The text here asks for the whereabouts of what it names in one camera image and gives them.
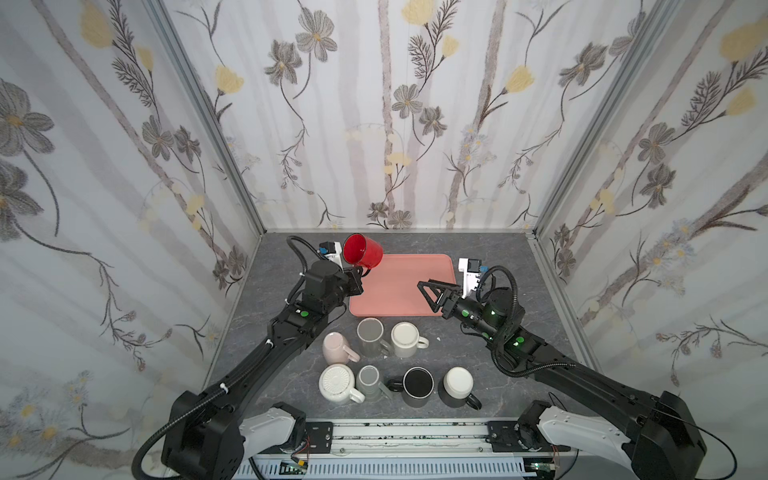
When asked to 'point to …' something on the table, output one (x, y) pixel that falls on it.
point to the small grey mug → (368, 381)
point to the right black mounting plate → (505, 436)
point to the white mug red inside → (405, 339)
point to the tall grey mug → (370, 333)
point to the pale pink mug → (336, 349)
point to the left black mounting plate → (320, 435)
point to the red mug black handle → (362, 251)
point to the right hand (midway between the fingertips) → (422, 281)
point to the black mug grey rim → (416, 385)
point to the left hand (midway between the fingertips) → (358, 260)
